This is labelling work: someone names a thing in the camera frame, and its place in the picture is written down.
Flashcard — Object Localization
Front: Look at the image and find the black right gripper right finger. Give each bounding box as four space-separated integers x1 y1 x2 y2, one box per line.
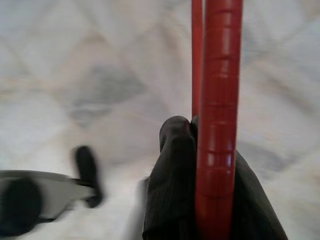
232 149 289 240

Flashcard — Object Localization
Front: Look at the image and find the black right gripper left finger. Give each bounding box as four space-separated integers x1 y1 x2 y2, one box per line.
141 115 201 240

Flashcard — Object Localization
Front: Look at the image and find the red plastic hanger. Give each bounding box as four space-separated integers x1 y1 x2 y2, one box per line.
190 0 244 240

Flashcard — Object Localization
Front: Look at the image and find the black robot right foot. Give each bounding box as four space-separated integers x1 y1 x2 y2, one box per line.
73 145 105 209

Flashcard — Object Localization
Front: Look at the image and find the grey robot right leg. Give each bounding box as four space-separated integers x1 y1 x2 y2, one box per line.
0 169 101 237

